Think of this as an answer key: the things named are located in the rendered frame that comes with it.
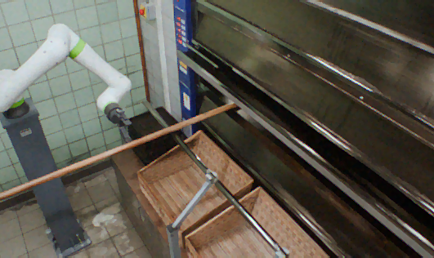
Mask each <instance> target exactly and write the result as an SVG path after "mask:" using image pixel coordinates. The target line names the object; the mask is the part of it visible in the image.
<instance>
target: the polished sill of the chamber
mask: <svg viewBox="0 0 434 258"><path fill-rule="evenodd" d="M200 88H202V89H203V90H204V91H206V92H207V93H208V94H209V95H210V96H211V97H212V98H213V99H214V100H216V101H217V103H218V104H220V105H222V106H223V105H229V104H231V103H234V102H233V101H232V100H230V99H229V98H228V97H227V96H225V95H224V94H223V93H221V92H220V91H219V90H218V89H216V88H215V87H214V86H213V85H212V84H211V83H209V82H208V81H207V80H205V81H202V82H200ZM228 111H229V112H231V113H232V114H233V115H234V116H235V117H236V118H237V119H238V120H239V121H241V122H242V123H243V124H244V125H246V126H247V127H248V128H249V129H251V130H252V131H253V133H254V134H256V135H257V136H258V137H259V138H261V139H262V140H264V141H265V142H266V143H267V144H268V145H269V146H270V147H271V148H273V150H274V151H276V152H277V153H278V154H279V155H281V156H282V157H283V158H284V159H286V160H287V161H288V162H289V163H291V164H292V166H293V167H294V168H295V167H296V168H297V169H298V170H299V171H300V172H301V173H302V174H303V175H304V176H305V177H306V178H307V179H309V180H311V182H312V183H313V184H314V185H316V186H317V187H318V188H320V189H321V190H322V191H323V192H324V193H325V194H326V195H327V196H330V197H331V198H332V199H333V201H335V202H336V203H337V204H339V206H340V207H341V208H342V209H344V210H345V211H346V212H348V213H349V214H350V215H351V217H354V218H355V219H356V220H357V221H358V222H359V223H361V224H362V225H363V226H364V227H365V228H366V229H367V230H368V231H369V232H370V233H372V234H373V235H374V236H375V237H376V238H378V239H379V240H380V241H381V242H382V243H384V244H385V245H386V246H387V247H388V248H390V249H391V250H392V252H395V253H396V255H397V256H399V257H400V258H423V256H421V255H419V253H418V252H416V251H415V250H414V249H413V248H412V247H410V246H409V245H408V244H407V243H406V242H404V241H403V240H402V239H401V238H399V237H398V236H397V235H396V234H394V233H393V232H392V231H391V230H390V229H389V228H388V227H386V226H385V225H384V224H382V223H381V222H380V221H379V220H378V219H377V218H374V216H372V215H371V214H370V213H369V212H367V211H366V210H365V209H364V208H363V207H362V206H360V204H359V203H357V202H356V201H355V200H354V199H352V198H350V197H349V196H348V194H346V193H345V192H343V191H342V190H341V189H340V188H339V187H337V186H336V185H335V184H334V183H333V182H331V181H330V180H329V179H328V178H327V177H326V176H323V175H322V174H321V173H320V172H319V171H318V170H316V169H315V168H314V167H313V166H312V165H311V164H310V163H308V162H307V161H306V160H304V159H303V157H301V156H300V155H299V154H298V153H295V152H294V151H293V150H292V149H291V148H289V147H288V146H287V145H286V144H285V143H284V142H283V141H281V140H280V139H278V138H277V137H276V136H275V135H273V134H272V133H271V132H270V131H268V129H267V128H265V127H264V126H263V125H262V124H261V123H259V122H257V121H256V120H255V119H253V117H252V116H250V115H249V114H248V113H246V112H245V111H244V110H243V109H241V108H240V107H239V106H236V107H234V108H233V109H229V110H228Z"/></svg>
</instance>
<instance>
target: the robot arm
mask: <svg viewBox="0 0 434 258"><path fill-rule="evenodd" d="M67 57H69V58H70V59H71V60H73V61H75V62H77V63H78V64H79V65H81V66H82V67H85V68H86V69H88V70H89V71H91V72H92V73H93V74H94V75H96V76H97V77H98V78H99V79H100V80H101V81H102V82H104V83H105V84H107V85H108V87H107V88H106V90H105V91H104V92H103V93H102V94H101V95H100V96H99V97H98V99H97V100H96V105H97V108H98V109H99V110H100V111H103V112H104V113H105V117H107V118H108V120H109V121H111V122H112V123H113V124H117V126H119V131H120V133H121V135H122V137H123V138H124V142H125V144H126V143H128V142H131V141H132V139H131V138H129V136H128V134H127V131H126V129H125V128H126V127H125V125H126V126H129V125H132V123H131V122H130V121H129V119H128V118H127V117H126V115H125V114H124V113H125V109H122V108H121V107H120V106H119V105H118V103H119V101H120V100H121V99H122V98H123V97H124V96H125V95H126V94H127V93H128V92H129V91H130V90H131V87H132V84H131V81H129V79H128V78H127V77H125V76H124V75H122V74H121V73H120V72H119V71H116V70H115V69H114V68H112V67H111V66H110V65H109V64H108V63H107V62H104V61H103V60H102V58H101V57H100V56H99V55H97V54H96V53H95V52H94V51H93V50H92V49H91V47H90V46H89V45H88V44H87V43H86V42H84V41H83V39H81V38H80V37H79V36H78V35H77V34H76V33H74V32H73V31H72V29H71V28H68V27H67V26H66V25H65V24H54V25H53V26H52V27H51V28H50V29H49V30H48V32H47V40H46V41H45V43H44V44H42V45H41V46H40V48H39V49H38V50H37V51H36V52H35V53H34V54H33V55H32V56H31V57H30V58H29V59H28V60H27V61H26V63H25V64H23V65H21V66H20V67H19V68H18V69H17V70H16V71H13V70H11V69H3V70H0V112H3V116H4V118H19V117H23V116H25V115H26V114H27V113H28V112H29V110H30V107H29V104H27V103H26V101H25V99H24V95H23V92H24V91H25V90H26V89H28V88H29V87H30V86H31V85H32V84H33V83H34V82H35V81H36V80H38V79H39V78H40V77H42V76H43V75H44V74H45V73H46V72H48V71H49V70H51V69H52V68H54V67H55V66H57V65H58V64H60V63H62V62H64V61H65V60H66V59H67ZM124 124H125V125H124ZM123 126H124V127H123Z"/></svg>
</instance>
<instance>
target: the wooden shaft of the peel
mask: <svg viewBox="0 0 434 258"><path fill-rule="evenodd" d="M236 106H238V105H236V104H235V103H231V104H229V105H223V106H221V107H219V108H217V109H214V110H211V111H209V112H207V113H203V114H200V115H199V116H197V117H195V118H191V119H189V120H186V121H184V122H180V123H177V124H175V125H172V126H170V127H166V128H164V129H163V130H161V131H157V132H155V133H152V134H150V135H148V136H145V137H142V138H140V139H138V140H133V141H131V142H128V143H126V144H125V145H121V146H119V147H117V148H114V149H112V150H109V151H107V152H104V153H99V154H97V155H96V156H94V157H91V158H89V159H86V160H84V161H80V162H76V163H75V164H73V165H71V166H68V167H66V168H61V169H60V170H57V171H54V172H52V173H50V174H48V175H44V176H41V177H39V178H37V179H35V180H32V181H29V182H26V183H24V184H22V185H20V186H16V187H14V188H12V189H9V190H8V191H3V192H1V193H0V200H2V199H4V198H8V197H10V196H12V195H14V194H19V193H21V192H23V191H25V190H27V189H31V188H33V187H35V186H37V185H40V184H44V183H46V182H48V181H50V180H53V179H55V178H56V177H57V178H58V177H61V176H63V175H66V174H68V173H70V172H72V171H77V170H78V169H81V168H82V167H86V166H88V165H90V164H92V163H96V162H99V161H101V160H103V159H106V158H108V157H111V156H113V155H115V154H117V153H122V152H124V151H126V150H128V149H131V148H134V147H136V146H138V145H141V144H144V143H145V142H148V141H149V140H155V139H157V138H159V137H161V136H165V135H167V134H169V133H171V132H174V131H177V130H179V129H181V128H183V127H186V126H189V125H191V124H193V123H197V122H200V121H203V120H204V119H207V118H210V117H212V116H215V115H218V114H219V113H222V112H225V111H227V110H229V109H233V108H234V107H236Z"/></svg>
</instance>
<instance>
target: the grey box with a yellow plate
mask: <svg viewBox="0 0 434 258"><path fill-rule="evenodd" d="M140 5H141V9H143V8H145V10H143V12H144V15H142V17H144V18H145V19H146V20H152V19H156V13H155V5H154V3H152V2H151V1H149V4H146V3H145V1H144V2H141V3H140Z"/></svg>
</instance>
